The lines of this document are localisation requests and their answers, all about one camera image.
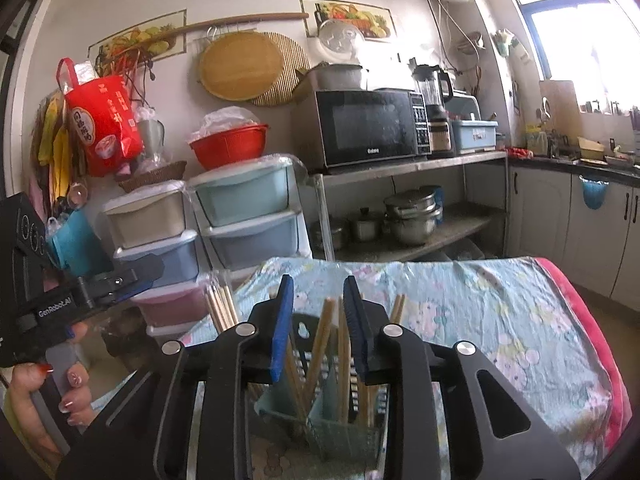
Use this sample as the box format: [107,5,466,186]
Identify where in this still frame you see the beige plastic storage drawer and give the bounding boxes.
[102,182,188,250]

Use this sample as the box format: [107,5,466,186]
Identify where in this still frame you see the person's left hand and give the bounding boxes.
[0,362,96,461]

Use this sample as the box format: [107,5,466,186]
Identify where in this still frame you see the metal shelf rack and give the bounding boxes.
[307,150,508,263]

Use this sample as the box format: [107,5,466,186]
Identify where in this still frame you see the clear plastic bag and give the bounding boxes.
[200,106,261,136]

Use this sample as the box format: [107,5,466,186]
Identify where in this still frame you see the black blender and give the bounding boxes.
[411,64,455,156]

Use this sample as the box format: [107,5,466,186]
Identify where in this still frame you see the teal plastic storage drawer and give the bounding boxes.
[189,156,301,227]

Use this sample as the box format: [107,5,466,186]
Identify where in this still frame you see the white kitchen cabinets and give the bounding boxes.
[507,160,640,311]

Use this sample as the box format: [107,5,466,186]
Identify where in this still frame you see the metal cup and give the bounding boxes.
[135,119,166,158]

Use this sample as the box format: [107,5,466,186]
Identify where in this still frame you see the wicker basket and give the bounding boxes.
[116,160,188,193]

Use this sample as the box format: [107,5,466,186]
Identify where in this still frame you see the ribbed bamboo mat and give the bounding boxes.
[250,31,312,107]

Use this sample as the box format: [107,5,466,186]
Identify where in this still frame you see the blue hanging bin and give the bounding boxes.
[580,175,608,211]

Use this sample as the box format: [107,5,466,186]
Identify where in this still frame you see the pile of wooden chopsticks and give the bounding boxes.
[205,270,407,426]

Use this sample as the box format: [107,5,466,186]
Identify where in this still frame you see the wooden pole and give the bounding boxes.
[185,11,310,36]

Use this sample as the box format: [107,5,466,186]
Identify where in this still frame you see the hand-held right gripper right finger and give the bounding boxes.
[343,275,583,480]

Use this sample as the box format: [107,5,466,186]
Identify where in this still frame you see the red shopping bag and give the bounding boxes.
[56,57,146,178]

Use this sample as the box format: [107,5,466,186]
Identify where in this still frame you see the round bamboo board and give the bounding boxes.
[199,31,285,101]

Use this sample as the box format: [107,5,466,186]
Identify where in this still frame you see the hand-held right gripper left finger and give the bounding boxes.
[55,274,296,480]

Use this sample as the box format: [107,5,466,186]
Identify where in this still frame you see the red pink blanket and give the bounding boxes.
[535,257,633,441]

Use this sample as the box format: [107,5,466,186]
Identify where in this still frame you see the black microwave oven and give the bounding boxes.
[292,89,432,171]

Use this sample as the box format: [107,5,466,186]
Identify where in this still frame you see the grey cooking pot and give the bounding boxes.
[310,62,365,92]

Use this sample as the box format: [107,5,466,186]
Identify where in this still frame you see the yellow box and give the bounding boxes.
[577,136,606,158]

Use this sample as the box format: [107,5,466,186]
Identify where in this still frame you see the blue plastic storage drawer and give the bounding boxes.
[114,230,198,291]

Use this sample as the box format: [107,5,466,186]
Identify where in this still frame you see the pale cutting board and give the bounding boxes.
[539,79,583,136]

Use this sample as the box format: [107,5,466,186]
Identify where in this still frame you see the person's left forearm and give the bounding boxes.
[0,405,58,478]

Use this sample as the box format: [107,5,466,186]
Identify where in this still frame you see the steel pot with lid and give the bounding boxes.
[384,187,437,216]

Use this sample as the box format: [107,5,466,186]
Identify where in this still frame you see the fruit wall poster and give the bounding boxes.
[89,9,188,68]
[300,0,396,41]

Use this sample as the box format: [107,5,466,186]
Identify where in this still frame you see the yellow hanging cloths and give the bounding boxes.
[37,97,73,201]

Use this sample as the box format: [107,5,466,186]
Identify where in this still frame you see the light blue dish box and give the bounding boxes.
[450,119,500,155]

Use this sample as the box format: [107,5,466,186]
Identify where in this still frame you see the window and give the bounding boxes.
[495,0,640,111]

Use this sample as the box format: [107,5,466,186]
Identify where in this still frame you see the pink plastic storage drawer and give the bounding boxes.
[132,280,211,328]

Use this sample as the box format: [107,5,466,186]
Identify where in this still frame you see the clear glass lid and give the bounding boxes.
[317,19,366,61]

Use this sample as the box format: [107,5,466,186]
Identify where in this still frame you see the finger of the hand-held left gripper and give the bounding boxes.
[75,254,166,311]

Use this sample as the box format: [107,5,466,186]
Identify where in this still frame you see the grey-blue plastic storage drawer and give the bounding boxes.
[202,207,311,271]

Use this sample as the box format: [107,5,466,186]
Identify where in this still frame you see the cartoon printed blanket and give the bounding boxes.
[180,255,613,480]

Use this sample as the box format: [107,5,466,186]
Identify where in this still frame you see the green plastic utensil holder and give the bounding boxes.
[252,312,391,461]

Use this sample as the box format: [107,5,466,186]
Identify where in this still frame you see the red plastic basin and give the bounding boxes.
[189,124,268,171]

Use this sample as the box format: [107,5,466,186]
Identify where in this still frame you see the blue bag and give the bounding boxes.
[46,210,113,278]

